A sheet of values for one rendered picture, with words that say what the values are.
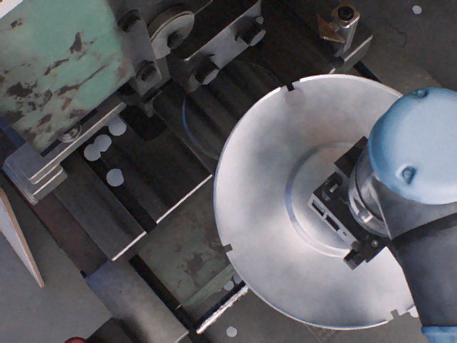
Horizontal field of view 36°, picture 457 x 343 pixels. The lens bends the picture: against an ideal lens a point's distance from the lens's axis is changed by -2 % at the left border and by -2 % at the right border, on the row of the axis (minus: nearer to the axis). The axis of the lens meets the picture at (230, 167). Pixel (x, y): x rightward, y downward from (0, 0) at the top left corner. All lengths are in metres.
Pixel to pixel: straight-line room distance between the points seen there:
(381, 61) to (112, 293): 0.48
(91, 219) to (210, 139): 0.19
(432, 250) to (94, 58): 0.25
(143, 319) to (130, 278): 0.06
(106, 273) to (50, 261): 0.70
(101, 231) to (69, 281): 0.74
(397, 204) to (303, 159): 0.34
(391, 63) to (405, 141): 0.58
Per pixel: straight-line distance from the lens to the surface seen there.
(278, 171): 0.80
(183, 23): 0.63
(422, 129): 0.45
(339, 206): 0.65
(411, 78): 1.02
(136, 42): 0.54
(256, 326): 1.57
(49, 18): 0.42
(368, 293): 0.81
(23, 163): 0.88
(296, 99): 0.83
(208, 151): 0.81
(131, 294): 0.94
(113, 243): 0.88
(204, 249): 0.93
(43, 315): 1.63
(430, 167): 0.44
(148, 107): 0.86
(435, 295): 0.47
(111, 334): 0.87
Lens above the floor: 1.56
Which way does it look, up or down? 75 degrees down
